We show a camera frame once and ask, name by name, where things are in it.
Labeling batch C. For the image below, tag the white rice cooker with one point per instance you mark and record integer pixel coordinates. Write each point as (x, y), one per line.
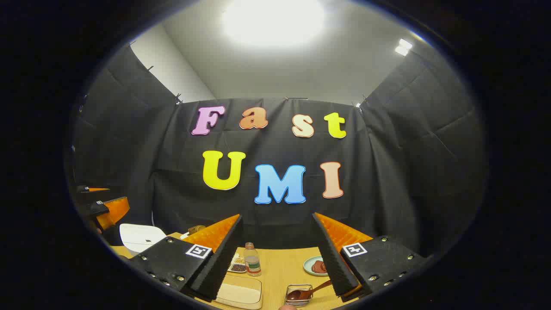
(140, 237)

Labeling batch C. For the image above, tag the white divided snack dish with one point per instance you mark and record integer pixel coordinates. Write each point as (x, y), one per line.
(238, 265)

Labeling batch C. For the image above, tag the clear square chopstick holder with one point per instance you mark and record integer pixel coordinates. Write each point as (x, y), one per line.
(299, 301)

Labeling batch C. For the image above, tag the small ceiling light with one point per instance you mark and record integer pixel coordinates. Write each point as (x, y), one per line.
(403, 46)

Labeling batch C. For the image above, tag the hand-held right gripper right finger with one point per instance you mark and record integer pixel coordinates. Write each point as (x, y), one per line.
(333, 262)

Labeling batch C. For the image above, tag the black backdrop cloth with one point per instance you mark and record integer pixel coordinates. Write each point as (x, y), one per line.
(387, 172)

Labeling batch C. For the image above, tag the large ceiling light panel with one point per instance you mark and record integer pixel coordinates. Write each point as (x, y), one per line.
(273, 19)

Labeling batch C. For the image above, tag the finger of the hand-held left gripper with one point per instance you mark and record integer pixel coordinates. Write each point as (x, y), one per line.
(114, 211)
(92, 189)

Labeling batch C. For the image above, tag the brown toast slice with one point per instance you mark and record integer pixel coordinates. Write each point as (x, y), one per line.
(197, 228)

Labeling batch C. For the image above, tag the clear bottle with red label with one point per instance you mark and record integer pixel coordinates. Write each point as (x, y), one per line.
(252, 260)

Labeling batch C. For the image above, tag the cream tray of rice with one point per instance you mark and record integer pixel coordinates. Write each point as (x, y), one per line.
(241, 292)

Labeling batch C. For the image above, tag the brown meat slice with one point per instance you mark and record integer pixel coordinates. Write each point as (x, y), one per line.
(316, 267)
(324, 268)

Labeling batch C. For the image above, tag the pale green plate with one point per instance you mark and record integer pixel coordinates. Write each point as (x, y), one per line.
(308, 267)

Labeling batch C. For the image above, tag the brown wooden spoon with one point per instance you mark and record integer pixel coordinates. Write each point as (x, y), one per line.
(308, 292)

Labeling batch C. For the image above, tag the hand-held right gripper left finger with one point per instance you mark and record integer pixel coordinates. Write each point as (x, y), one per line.
(219, 267)

